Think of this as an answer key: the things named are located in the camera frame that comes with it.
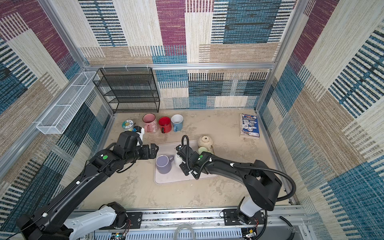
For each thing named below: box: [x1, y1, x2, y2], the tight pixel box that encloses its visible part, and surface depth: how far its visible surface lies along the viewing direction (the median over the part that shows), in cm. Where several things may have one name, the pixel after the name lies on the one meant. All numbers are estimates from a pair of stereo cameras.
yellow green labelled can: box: [121, 119, 134, 131], surface depth 104 cm
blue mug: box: [171, 114, 184, 132], surface depth 104 cm
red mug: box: [158, 116, 172, 134], surface depth 107 cm
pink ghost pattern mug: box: [142, 113, 159, 134], surface depth 104 cm
